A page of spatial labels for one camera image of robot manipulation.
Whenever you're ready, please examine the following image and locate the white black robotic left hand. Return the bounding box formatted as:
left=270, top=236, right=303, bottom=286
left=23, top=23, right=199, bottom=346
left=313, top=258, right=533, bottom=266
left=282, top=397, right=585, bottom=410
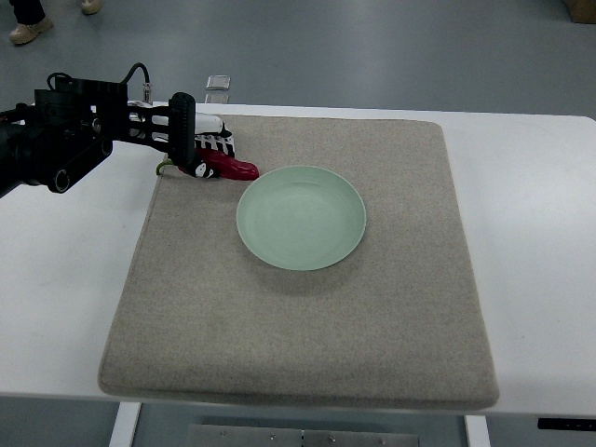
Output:
left=129, top=100, right=237, bottom=182

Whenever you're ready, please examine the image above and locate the red chili pepper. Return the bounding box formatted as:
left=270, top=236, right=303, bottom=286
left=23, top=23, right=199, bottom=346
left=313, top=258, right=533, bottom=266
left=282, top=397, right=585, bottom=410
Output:
left=178, top=148, right=260, bottom=181

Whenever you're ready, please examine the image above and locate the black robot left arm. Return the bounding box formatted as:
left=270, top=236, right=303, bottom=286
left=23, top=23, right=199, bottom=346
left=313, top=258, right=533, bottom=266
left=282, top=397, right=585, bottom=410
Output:
left=1, top=62, right=196, bottom=196

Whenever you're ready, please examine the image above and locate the light green plate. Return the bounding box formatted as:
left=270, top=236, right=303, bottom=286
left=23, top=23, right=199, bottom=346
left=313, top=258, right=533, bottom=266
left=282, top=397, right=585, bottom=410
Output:
left=236, top=166, right=367, bottom=271

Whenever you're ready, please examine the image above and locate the clear floor socket cover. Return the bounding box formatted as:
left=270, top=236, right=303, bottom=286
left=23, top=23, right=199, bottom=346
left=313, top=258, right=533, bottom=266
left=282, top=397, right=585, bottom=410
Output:
left=206, top=74, right=231, bottom=91

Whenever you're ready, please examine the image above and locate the beige shoe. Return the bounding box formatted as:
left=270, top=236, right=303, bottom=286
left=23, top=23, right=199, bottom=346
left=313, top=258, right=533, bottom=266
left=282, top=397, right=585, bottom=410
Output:
left=81, top=0, right=102, bottom=16
left=9, top=18, right=53, bottom=46

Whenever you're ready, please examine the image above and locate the beige felt mat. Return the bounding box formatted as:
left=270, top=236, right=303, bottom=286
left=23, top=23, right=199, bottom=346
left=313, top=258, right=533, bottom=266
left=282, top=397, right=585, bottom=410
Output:
left=98, top=115, right=499, bottom=411

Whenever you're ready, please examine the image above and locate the white table leg left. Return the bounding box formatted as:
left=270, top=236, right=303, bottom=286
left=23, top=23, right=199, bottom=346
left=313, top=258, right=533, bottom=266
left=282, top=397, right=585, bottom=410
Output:
left=108, top=402, right=142, bottom=447

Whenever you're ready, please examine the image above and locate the white table leg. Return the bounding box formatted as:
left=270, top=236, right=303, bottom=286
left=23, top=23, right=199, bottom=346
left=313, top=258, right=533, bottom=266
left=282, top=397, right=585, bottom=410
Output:
left=108, top=402, right=142, bottom=447
left=464, top=415, right=491, bottom=447

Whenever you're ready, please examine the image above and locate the cardboard box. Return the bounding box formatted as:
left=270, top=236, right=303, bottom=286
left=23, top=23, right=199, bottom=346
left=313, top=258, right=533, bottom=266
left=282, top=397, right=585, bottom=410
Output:
left=564, top=0, right=596, bottom=24

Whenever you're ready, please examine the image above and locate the white table leg right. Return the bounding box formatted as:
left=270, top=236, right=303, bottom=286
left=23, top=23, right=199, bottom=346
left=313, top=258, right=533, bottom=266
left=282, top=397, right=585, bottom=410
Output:
left=464, top=415, right=491, bottom=447

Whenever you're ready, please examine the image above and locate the black table control panel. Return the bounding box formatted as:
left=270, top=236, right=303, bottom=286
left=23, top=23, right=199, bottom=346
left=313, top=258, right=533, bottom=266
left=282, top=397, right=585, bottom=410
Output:
left=537, top=418, right=596, bottom=432

